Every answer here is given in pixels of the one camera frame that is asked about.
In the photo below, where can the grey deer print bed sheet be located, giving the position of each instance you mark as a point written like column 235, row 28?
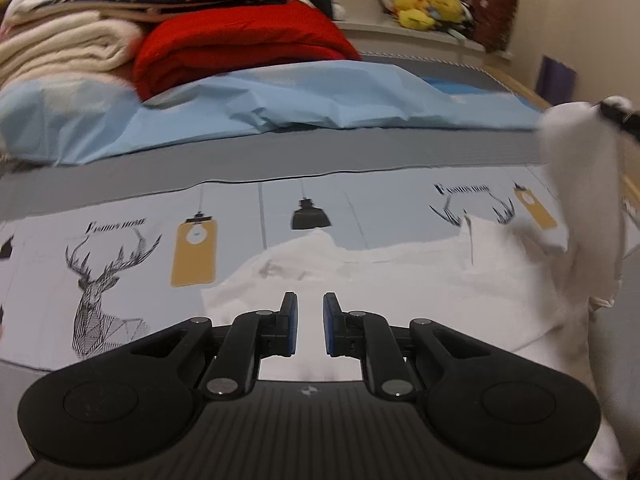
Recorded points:
column 150, row 180

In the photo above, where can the light blue quilt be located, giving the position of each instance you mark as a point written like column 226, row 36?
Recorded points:
column 300, row 95

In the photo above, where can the red folded blanket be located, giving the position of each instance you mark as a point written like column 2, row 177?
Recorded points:
column 240, row 45

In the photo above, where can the dark red cushion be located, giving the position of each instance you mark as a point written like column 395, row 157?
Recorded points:
column 492, row 10

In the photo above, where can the white cotton garment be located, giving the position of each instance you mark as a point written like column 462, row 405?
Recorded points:
column 500, row 280

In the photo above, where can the purple box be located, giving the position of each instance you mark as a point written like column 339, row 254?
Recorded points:
column 557, row 80

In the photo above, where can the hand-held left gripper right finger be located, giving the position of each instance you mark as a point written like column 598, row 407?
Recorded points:
column 330, row 322

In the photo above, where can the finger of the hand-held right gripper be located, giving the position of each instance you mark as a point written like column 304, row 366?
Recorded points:
column 625, row 116

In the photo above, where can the cream folded blanket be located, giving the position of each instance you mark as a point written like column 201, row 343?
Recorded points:
column 60, row 45

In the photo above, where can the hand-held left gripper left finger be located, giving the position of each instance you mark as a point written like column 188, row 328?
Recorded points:
column 291, row 320

